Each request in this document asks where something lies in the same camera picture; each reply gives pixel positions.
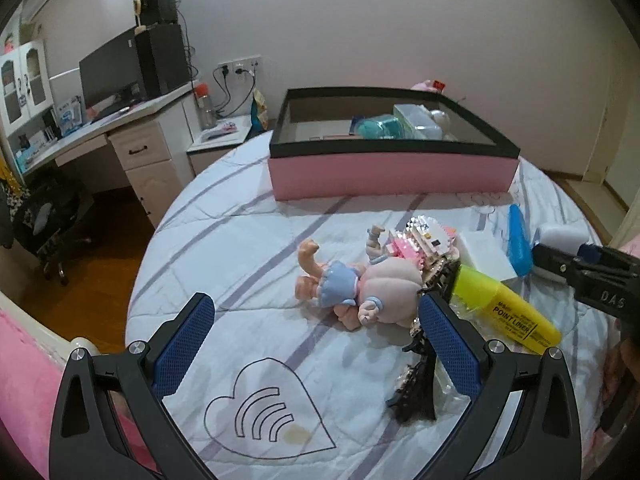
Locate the pink plush toy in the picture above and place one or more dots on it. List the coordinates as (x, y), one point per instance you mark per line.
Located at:
(424, 84)

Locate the blue white carton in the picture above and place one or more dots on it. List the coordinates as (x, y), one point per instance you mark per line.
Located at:
(69, 116)

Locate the clear plastic box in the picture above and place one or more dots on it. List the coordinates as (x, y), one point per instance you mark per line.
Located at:
(417, 121)

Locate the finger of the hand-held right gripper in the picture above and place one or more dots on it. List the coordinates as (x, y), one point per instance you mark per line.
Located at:
(555, 262)
(610, 259)

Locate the clear plastic packet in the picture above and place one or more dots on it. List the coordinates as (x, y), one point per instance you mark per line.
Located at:
(447, 395)

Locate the white nightstand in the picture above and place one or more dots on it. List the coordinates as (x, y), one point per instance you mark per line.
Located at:
(220, 152)

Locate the snack bag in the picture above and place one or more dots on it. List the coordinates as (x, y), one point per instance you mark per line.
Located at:
(259, 109)

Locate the white desk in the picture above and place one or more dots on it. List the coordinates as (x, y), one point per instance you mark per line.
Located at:
(145, 160)

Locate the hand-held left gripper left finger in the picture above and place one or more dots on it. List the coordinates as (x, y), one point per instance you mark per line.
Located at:
(182, 342)

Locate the white rectangular box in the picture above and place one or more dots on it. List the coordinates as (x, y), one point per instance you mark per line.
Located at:
(482, 252)

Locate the white glass-door cabinet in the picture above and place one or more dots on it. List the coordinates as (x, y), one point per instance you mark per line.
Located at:
(22, 87)

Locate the pink box with black rim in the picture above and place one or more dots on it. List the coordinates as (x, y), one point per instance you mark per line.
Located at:
(390, 175)

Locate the pearly oval case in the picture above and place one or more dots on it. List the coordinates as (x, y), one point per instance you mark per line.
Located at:
(444, 121)

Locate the white door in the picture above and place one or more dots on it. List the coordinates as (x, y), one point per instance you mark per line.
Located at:
(607, 135)

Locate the white wall socket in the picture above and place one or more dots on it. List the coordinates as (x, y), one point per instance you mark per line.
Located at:
(240, 65)

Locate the pink pouch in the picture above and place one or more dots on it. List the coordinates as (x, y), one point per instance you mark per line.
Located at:
(222, 129)

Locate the black computer tower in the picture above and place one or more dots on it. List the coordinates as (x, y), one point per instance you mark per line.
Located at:
(162, 62)

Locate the pink building block toy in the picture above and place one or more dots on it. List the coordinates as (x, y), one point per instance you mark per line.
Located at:
(425, 237)

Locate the black speaker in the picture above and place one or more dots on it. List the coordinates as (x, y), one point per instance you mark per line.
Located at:
(160, 7)

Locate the yellow patterned cloth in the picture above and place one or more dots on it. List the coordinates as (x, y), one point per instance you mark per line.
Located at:
(7, 200)

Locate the black office chair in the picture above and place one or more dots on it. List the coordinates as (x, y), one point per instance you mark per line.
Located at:
(45, 220)

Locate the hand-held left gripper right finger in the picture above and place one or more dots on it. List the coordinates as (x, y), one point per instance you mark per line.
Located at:
(447, 345)

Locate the teal computer mouse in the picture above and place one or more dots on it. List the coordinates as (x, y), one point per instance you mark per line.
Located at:
(381, 127)

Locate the pink fuzzy blanket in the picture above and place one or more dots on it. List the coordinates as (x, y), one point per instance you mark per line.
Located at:
(30, 375)

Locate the cream handheld fan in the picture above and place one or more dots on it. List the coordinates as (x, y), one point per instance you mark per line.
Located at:
(137, 6)

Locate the yellow highlighter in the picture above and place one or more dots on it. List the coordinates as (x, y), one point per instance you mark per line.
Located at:
(505, 310)

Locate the blue plastic case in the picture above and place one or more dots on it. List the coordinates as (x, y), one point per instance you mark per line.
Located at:
(520, 240)

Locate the white rounded case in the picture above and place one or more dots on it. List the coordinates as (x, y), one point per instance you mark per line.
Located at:
(562, 235)

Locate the black computer monitor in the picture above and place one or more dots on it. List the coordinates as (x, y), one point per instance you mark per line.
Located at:
(107, 72)

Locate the black keyboard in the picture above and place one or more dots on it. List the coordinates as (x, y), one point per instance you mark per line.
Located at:
(112, 111)

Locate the red cap water bottle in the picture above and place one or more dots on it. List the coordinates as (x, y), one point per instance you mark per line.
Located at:
(205, 109)

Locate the black hair clip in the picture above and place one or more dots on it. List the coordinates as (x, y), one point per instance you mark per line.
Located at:
(417, 390)

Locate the baby doll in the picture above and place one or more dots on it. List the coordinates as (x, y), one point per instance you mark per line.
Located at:
(385, 290)

